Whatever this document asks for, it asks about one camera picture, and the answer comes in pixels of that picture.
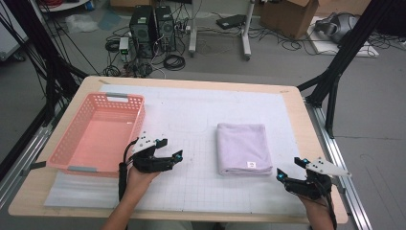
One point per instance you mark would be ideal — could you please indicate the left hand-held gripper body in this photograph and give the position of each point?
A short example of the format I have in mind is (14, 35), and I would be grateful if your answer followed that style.
(146, 163)

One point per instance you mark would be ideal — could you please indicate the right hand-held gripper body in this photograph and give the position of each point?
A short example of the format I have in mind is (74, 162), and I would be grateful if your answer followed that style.
(325, 167)

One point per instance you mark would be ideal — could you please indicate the lilac printed towel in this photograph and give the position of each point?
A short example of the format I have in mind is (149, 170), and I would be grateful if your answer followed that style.
(244, 147)

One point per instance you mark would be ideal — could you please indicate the pink plastic basket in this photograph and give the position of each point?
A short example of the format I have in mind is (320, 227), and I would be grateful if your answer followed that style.
(95, 143)

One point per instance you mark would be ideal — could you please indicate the person's left hand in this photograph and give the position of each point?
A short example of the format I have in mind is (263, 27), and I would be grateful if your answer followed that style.
(140, 183)

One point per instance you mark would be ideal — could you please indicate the person's right hand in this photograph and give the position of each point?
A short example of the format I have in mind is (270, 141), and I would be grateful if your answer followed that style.
(316, 211)

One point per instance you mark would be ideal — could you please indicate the white grid mat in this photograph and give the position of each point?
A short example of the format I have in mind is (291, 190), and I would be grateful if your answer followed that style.
(191, 105)

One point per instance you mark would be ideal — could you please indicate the small white box green light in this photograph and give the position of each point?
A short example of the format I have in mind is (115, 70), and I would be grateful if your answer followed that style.
(124, 44)

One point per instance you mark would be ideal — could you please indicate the black computer tower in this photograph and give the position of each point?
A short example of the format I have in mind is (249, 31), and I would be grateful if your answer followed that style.
(166, 28)
(142, 32)

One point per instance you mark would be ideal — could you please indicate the white foam board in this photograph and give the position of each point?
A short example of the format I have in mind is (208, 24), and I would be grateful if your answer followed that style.
(322, 46)

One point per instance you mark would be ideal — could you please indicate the teal plastic sheet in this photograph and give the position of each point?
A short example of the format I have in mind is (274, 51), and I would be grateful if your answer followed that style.
(110, 20)

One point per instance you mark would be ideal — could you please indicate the black flat box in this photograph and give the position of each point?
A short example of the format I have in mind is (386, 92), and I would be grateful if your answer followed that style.
(231, 21)

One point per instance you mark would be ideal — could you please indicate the grey rounded device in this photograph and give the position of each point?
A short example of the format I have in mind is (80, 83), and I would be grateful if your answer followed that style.
(344, 25)

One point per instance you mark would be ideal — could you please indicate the open cardboard box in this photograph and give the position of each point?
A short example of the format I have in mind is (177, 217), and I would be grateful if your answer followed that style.
(287, 19)

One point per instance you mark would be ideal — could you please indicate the closed cardboard box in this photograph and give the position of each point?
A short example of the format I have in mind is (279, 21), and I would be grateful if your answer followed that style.
(127, 3)
(344, 6)

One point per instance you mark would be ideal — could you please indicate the clear plastic bag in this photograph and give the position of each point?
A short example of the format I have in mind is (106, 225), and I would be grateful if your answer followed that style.
(79, 24)

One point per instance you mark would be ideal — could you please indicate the round white table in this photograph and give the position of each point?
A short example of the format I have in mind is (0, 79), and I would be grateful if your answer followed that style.
(63, 8)

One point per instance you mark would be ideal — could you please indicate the white cabinet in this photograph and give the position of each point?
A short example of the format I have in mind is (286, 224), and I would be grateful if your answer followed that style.
(9, 41)

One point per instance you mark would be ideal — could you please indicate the grey metal bracket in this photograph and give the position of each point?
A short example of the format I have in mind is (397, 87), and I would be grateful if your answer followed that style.
(341, 188)
(38, 165)

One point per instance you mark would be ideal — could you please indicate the aluminium rail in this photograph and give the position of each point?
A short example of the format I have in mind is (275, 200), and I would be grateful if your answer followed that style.
(356, 207)
(35, 143)

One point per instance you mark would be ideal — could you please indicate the black frame post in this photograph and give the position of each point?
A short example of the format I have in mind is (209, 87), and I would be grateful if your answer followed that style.
(41, 41)
(349, 48)

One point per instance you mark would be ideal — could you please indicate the white stand frame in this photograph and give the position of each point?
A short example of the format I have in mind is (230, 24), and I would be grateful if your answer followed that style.
(246, 35)

